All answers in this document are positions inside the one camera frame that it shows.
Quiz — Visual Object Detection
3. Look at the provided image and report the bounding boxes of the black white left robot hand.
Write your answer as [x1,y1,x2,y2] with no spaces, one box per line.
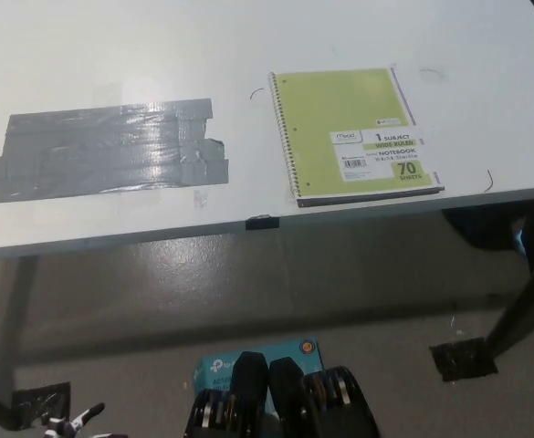
[42,401,126,438]

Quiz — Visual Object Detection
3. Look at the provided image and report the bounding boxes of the green spiral notebook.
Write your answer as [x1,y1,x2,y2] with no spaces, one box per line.
[267,67,446,210]

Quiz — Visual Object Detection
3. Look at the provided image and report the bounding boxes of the purple spiral notebook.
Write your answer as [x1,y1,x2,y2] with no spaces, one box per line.
[296,67,446,210]

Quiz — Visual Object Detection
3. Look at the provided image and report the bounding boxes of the black robot body blocks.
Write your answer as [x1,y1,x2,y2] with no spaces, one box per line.
[184,349,382,438]

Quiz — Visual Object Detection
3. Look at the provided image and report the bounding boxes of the black floor tape patch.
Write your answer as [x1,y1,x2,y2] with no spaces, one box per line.
[429,337,498,382]
[11,381,71,430]

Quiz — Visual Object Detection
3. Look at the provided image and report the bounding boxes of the teal tp-link router box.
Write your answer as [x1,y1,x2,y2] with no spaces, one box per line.
[192,337,325,407]

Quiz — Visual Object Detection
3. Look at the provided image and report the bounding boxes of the small black table clip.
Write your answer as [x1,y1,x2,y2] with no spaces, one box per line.
[245,214,280,230]

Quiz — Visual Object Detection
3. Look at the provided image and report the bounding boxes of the grey duct tape patch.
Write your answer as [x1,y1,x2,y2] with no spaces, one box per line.
[0,98,230,205]

